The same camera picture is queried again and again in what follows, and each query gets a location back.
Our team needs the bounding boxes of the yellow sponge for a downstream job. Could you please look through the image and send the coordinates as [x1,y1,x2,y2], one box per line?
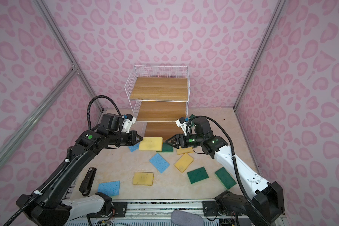
[132,172,154,186]
[174,153,194,173]
[138,137,163,152]
[176,147,194,155]

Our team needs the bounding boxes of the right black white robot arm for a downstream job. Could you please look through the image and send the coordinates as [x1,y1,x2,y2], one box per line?
[165,115,285,226]

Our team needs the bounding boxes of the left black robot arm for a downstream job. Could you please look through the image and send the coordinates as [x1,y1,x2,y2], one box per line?
[5,114,143,226]

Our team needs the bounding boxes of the green sponge by shelf front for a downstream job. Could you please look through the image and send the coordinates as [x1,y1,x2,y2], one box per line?
[159,143,174,152]

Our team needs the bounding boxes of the blue sponge near clock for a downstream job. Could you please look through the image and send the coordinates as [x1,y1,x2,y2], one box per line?
[128,143,140,152]

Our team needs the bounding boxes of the blue sponge centre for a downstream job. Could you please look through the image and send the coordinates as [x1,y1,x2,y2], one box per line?
[149,153,170,173]

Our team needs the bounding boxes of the green sponge front centre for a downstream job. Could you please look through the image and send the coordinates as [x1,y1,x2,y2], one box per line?
[187,167,209,184]

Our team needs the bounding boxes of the blue sponge front left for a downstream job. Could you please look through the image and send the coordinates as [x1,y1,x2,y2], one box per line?
[98,181,120,196]

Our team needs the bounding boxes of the green sponge front right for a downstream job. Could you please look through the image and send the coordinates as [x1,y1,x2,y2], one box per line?
[215,167,237,190]

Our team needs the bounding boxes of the grey oval pad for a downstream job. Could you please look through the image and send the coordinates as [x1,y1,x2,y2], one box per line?
[171,210,204,226]

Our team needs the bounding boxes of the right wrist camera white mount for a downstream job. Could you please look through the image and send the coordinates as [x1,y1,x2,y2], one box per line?
[175,117,190,136]

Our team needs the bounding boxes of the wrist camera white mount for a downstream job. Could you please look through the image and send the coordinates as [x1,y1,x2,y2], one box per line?
[175,117,190,136]
[121,114,137,133]

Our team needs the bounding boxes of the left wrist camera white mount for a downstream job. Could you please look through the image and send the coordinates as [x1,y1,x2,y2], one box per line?
[121,114,137,133]

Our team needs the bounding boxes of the left black corrugated cable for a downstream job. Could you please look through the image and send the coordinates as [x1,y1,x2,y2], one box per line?
[86,95,122,131]

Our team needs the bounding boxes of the black corrugated cable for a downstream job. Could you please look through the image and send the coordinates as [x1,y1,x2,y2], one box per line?
[86,95,122,131]
[186,115,272,226]

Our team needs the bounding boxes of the white wire wooden shelf rack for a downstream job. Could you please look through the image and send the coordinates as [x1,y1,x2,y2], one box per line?
[124,65,190,140]

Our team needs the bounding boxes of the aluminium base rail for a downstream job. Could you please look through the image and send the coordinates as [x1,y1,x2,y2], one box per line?
[64,197,290,226]

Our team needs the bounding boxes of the left diagonal aluminium frame bar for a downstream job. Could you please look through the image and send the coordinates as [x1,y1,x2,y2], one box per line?
[0,67,77,170]

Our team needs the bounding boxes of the right black corrugated cable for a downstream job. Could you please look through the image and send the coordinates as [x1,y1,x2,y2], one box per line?
[186,115,272,226]

